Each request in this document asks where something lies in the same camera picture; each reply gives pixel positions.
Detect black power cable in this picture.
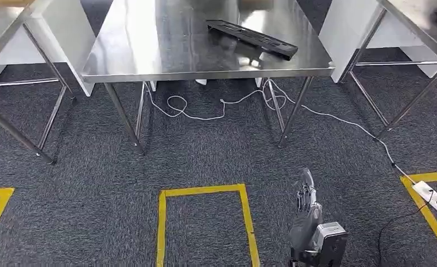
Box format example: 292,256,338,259
377,189,437,267

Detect long black plastic part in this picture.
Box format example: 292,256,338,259
206,19,299,62

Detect white power strip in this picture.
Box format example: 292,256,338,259
411,180,437,212

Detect white cable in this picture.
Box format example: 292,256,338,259
144,78,419,185

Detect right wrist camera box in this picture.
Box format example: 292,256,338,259
310,221,350,267

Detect white partition panel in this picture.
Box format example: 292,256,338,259
0,0,97,98
318,0,437,84

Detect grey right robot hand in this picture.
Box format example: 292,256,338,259
288,167,325,259

